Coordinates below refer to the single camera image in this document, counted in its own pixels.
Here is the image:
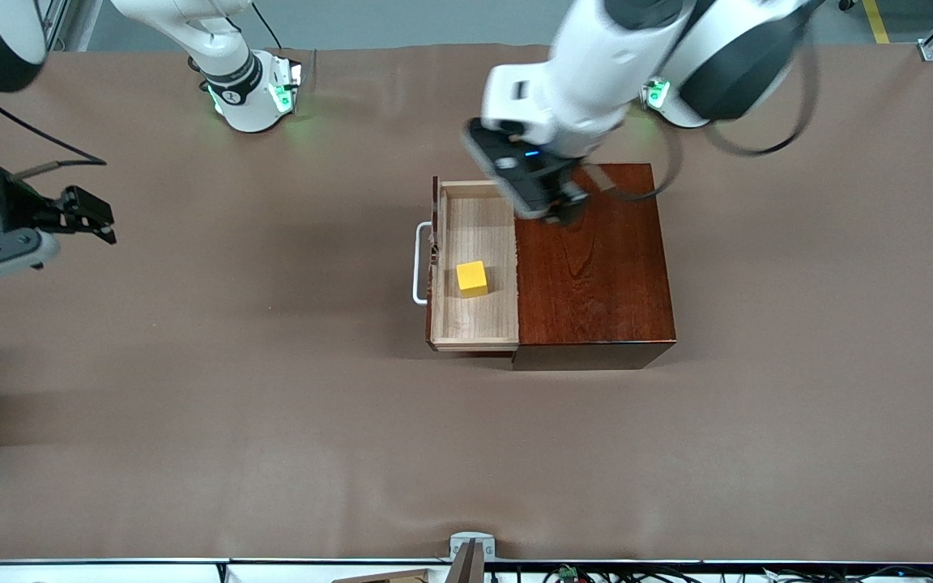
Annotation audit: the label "white metal drawer handle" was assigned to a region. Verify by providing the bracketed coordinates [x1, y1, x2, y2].
[411, 221, 433, 306]

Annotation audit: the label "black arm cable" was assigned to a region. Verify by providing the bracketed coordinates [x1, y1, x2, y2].
[0, 91, 108, 177]
[580, 32, 822, 205]

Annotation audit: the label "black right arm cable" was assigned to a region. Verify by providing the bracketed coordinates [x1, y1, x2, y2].
[0, 91, 108, 177]

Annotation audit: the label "yellow wooden block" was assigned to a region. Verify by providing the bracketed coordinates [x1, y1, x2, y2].
[456, 260, 489, 299]

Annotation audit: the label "brown cardboard piece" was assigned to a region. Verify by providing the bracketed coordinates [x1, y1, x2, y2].
[330, 568, 432, 583]

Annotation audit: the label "wooden drawer with dark front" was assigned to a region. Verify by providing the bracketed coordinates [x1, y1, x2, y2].
[431, 177, 521, 352]

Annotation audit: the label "tangled black cables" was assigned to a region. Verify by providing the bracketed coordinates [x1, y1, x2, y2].
[487, 564, 933, 583]

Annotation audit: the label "black right base cable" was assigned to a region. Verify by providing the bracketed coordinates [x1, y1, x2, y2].
[252, 0, 286, 49]

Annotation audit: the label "aluminium frame with diagonal struts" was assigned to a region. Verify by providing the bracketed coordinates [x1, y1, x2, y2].
[33, 0, 70, 54]

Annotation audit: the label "grey metal camera bracket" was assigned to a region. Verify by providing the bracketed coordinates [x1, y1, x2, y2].
[449, 531, 497, 583]

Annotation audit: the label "brown table cover sheet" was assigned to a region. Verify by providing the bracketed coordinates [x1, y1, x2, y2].
[0, 42, 933, 564]

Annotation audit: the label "dark wooden drawer cabinet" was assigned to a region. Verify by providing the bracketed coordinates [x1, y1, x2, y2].
[512, 163, 677, 372]

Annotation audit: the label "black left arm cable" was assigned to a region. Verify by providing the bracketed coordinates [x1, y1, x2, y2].
[580, 32, 822, 205]

